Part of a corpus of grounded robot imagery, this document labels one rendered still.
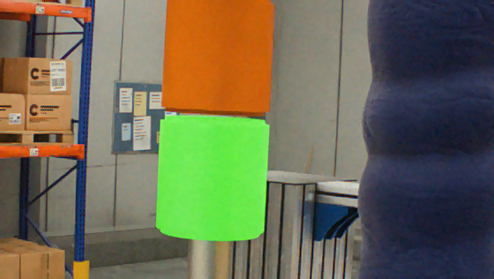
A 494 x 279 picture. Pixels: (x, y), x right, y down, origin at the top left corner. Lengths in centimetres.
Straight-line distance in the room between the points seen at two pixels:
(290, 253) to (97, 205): 998
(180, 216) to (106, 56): 1164
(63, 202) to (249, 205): 1134
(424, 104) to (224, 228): 90
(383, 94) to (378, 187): 13
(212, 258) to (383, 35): 93
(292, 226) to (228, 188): 177
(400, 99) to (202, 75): 91
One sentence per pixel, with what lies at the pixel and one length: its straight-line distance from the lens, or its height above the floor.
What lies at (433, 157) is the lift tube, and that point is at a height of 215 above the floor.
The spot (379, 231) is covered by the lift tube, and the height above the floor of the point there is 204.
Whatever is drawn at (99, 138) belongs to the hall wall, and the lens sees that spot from 1205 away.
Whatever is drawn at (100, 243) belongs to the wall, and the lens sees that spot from 1204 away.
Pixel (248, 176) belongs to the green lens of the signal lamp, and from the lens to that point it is 44.
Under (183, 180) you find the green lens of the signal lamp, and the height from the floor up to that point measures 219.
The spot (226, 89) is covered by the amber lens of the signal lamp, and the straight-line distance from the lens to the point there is 43.
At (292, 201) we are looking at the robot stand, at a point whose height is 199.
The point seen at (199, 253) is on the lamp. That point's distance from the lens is 45.
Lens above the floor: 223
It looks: 3 degrees down
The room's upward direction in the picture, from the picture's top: 3 degrees clockwise
